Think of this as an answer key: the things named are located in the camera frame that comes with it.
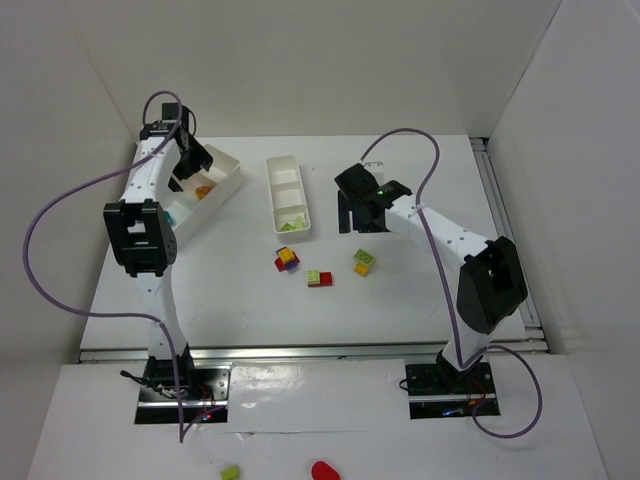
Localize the lime lego foreground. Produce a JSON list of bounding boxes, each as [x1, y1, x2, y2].
[[220, 465, 241, 480]]

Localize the red oval lego foreground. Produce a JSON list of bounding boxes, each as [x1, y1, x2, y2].
[[311, 461, 341, 480]]

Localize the red yellow purple lego stack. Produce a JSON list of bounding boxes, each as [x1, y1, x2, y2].
[[274, 247, 300, 272]]

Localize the centre white compartment tray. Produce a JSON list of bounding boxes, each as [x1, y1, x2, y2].
[[265, 155, 312, 243]]

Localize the front aluminium rail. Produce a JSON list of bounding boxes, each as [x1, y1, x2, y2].
[[78, 341, 551, 364]]

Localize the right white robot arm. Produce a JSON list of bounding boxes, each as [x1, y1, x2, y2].
[[335, 164, 528, 386]]

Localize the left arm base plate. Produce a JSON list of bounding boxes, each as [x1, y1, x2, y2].
[[120, 356, 231, 425]]

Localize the teal arched lego brick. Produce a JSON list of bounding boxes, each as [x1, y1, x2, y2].
[[164, 211, 176, 227]]

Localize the lime and yellow lego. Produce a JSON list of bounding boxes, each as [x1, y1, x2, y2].
[[353, 249, 376, 277]]

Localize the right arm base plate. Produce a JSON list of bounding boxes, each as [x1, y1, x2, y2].
[[398, 362, 500, 420]]

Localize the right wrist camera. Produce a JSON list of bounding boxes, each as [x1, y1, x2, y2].
[[363, 162, 384, 178]]

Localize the white compartment tray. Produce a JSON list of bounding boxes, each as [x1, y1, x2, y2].
[[265, 155, 312, 243], [163, 144, 243, 249]]

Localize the left white compartment tray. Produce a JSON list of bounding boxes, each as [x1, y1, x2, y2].
[[163, 144, 243, 249]]

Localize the yellow oval lego piece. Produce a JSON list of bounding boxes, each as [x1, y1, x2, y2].
[[195, 185, 214, 201]]

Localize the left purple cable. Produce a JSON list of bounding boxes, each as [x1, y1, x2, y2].
[[21, 90, 192, 444]]

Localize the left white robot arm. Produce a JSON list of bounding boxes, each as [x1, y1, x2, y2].
[[103, 122, 212, 396]]

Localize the lime and red lego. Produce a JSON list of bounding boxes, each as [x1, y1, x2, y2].
[[307, 270, 333, 288]]

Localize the lime lego brick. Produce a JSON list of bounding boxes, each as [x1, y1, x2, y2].
[[279, 216, 306, 232]]

